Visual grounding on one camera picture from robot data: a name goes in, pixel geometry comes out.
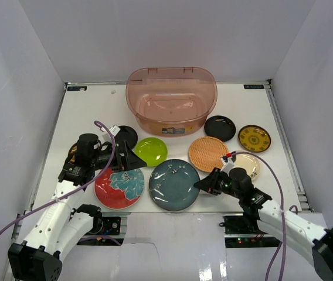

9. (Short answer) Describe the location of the cream floral plate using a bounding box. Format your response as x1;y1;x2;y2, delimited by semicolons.
233;154;261;180

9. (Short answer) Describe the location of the dark blue ceramic plate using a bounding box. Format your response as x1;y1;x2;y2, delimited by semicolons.
148;159;200;212

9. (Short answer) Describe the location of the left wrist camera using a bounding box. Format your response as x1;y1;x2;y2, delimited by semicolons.
103;125;120;141

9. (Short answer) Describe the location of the red and teal floral plate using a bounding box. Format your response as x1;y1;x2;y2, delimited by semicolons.
94;169;145;210

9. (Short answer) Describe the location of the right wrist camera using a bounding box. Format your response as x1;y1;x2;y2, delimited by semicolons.
220;152;236;174

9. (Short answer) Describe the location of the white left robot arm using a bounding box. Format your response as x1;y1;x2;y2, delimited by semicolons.
8;133;147;280

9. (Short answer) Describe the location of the lime green plate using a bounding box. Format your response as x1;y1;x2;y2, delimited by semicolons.
134;137;168;167

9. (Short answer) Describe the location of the black plate right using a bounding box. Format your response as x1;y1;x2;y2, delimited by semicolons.
204;115;236;142

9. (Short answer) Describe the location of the yellow patterned plate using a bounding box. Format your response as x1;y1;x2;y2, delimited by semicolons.
67;143;77;163
237;125;271;153

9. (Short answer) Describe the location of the black plate left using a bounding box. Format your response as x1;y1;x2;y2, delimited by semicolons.
115;125;138;153

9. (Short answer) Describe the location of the woven bamboo tray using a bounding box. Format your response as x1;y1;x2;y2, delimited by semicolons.
188;136;229;173

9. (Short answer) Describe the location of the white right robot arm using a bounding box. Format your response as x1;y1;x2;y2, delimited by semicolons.
194;168;333;280

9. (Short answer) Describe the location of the black plate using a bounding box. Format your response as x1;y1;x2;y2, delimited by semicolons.
115;125;138;153
204;115;236;142

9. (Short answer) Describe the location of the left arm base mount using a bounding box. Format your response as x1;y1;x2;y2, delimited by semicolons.
77;217;124;246

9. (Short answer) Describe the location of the transparent pink plastic bin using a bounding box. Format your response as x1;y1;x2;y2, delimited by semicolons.
125;67;218;137

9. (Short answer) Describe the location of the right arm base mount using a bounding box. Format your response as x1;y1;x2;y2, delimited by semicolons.
219;214;280;249

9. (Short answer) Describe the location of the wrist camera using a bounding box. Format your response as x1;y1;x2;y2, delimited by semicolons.
220;152;236;174
103;125;120;141

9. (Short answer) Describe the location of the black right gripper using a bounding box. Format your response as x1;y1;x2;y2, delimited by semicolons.
194;167;242;200

